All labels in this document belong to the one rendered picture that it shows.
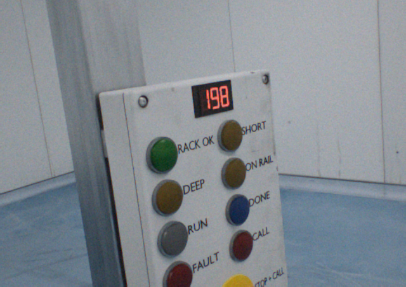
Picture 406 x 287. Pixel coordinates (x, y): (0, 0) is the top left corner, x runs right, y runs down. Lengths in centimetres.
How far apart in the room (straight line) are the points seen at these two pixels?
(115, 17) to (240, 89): 13
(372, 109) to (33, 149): 304
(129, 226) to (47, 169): 435
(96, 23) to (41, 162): 431
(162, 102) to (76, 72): 9
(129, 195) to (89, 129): 7
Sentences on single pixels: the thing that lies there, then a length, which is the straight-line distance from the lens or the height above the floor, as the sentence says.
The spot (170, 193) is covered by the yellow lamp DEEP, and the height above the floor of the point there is 100.
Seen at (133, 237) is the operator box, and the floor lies 96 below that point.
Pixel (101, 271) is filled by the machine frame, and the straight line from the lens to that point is 48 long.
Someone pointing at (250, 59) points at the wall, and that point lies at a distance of 377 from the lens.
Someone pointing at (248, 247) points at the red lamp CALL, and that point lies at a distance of 45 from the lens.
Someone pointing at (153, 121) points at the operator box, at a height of 106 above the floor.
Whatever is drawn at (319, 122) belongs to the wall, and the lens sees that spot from 354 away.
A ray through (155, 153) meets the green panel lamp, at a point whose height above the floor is 103.
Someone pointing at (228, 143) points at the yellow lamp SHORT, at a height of 103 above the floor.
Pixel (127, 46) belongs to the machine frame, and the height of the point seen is 112.
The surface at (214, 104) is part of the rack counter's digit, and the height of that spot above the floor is 106.
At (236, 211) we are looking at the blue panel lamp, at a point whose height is 96.
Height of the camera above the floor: 110
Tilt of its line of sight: 10 degrees down
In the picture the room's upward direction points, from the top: 6 degrees counter-clockwise
